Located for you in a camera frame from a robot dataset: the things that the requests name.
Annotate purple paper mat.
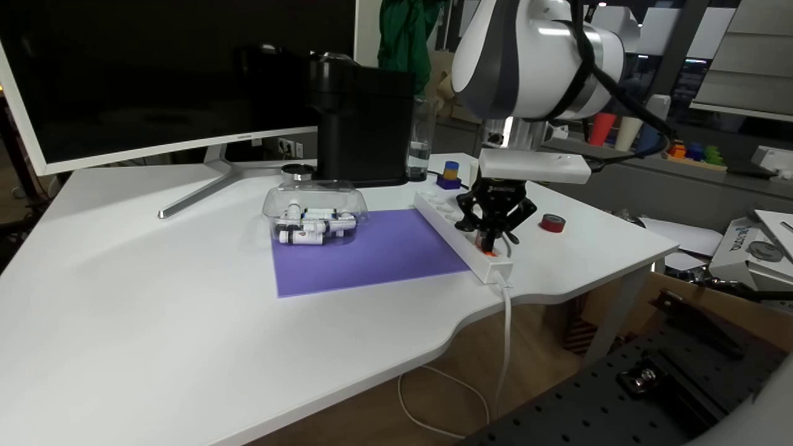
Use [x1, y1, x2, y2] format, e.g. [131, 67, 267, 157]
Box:
[272, 209, 469, 298]

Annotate black coffee machine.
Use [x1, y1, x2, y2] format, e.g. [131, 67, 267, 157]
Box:
[310, 53, 414, 185]

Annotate white power strip cable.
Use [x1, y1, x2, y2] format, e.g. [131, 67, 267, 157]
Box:
[395, 277, 516, 444]

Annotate red round button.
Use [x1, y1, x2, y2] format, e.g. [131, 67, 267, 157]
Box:
[538, 214, 564, 232]

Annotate white framed monitor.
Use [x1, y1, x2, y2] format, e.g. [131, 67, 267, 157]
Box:
[0, 0, 362, 222]

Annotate white power strip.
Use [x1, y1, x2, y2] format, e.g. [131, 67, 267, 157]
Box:
[414, 190, 513, 286]

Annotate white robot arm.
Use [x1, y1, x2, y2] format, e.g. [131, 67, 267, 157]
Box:
[450, 0, 625, 252]

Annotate blue yellow toy block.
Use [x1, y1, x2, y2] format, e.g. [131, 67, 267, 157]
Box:
[435, 162, 460, 188]

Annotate white capsules in bowl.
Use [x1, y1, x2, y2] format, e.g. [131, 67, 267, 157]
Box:
[274, 206, 356, 246]

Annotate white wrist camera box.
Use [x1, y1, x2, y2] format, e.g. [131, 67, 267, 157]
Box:
[478, 148, 593, 184]

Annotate clear glass bowl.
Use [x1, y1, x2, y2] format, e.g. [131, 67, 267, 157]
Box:
[263, 181, 367, 246]

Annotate black perforated breadboard base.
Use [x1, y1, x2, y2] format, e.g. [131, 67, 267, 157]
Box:
[460, 329, 785, 446]

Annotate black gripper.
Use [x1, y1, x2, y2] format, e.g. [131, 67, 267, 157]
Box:
[456, 178, 536, 246]

